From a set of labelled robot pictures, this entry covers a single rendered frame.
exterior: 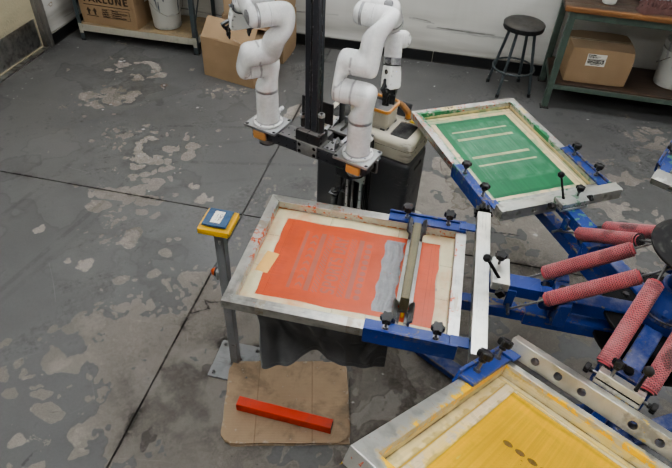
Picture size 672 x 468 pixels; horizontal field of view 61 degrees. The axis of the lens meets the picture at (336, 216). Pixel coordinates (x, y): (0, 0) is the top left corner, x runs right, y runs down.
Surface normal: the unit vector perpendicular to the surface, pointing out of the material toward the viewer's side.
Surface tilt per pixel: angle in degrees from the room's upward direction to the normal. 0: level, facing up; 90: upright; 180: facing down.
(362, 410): 0
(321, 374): 0
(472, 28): 90
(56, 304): 0
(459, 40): 90
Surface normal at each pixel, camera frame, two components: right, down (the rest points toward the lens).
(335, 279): 0.04, -0.76
